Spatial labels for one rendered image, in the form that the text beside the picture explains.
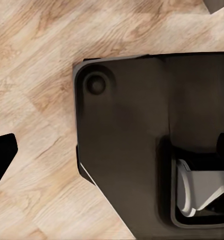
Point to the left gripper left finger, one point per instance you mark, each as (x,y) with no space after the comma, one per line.
(8,150)

